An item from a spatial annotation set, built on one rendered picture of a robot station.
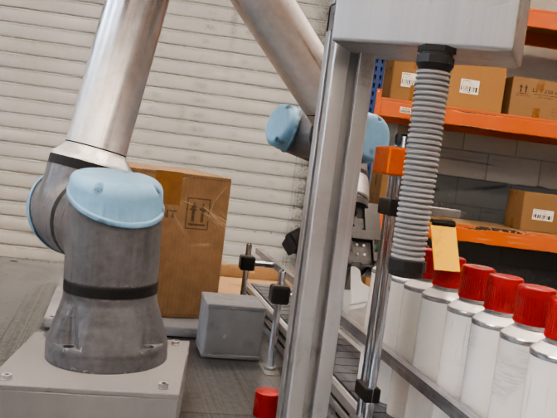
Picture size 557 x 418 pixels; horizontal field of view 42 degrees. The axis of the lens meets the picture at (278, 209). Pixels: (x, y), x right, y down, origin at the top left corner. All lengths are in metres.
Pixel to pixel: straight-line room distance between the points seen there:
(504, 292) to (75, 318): 0.49
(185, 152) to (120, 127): 4.08
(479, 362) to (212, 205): 0.76
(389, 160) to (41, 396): 0.45
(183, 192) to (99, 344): 0.52
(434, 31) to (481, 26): 0.04
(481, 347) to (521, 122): 4.05
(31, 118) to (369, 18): 4.64
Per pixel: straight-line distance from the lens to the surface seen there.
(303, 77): 1.03
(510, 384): 0.68
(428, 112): 0.67
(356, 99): 0.76
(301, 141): 1.16
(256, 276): 2.00
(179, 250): 1.36
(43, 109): 5.25
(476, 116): 4.63
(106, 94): 1.02
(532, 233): 4.78
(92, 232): 0.88
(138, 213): 0.88
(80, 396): 0.85
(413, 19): 0.70
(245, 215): 5.12
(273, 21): 1.00
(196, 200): 1.35
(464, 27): 0.69
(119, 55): 1.03
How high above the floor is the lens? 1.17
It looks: 4 degrees down
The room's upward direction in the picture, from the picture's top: 7 degrees clockwise
